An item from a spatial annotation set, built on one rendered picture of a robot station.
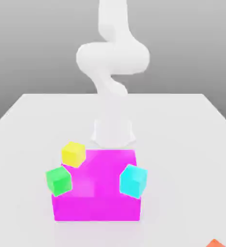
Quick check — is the large magenta box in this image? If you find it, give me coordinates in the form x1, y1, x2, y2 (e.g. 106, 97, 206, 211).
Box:
51, 149, 141, 222

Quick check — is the small green cube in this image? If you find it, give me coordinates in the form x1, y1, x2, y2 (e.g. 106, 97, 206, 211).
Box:
45, 165, 73, 197

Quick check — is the small cyan cube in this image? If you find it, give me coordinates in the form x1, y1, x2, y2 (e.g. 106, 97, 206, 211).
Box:
119, 164, 148, 200

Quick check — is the small yellow cube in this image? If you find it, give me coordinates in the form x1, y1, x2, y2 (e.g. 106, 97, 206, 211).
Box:
61, 141, 86, 168

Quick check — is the small orange cube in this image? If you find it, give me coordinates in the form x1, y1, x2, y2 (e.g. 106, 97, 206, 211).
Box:
205, 238, 226, 247

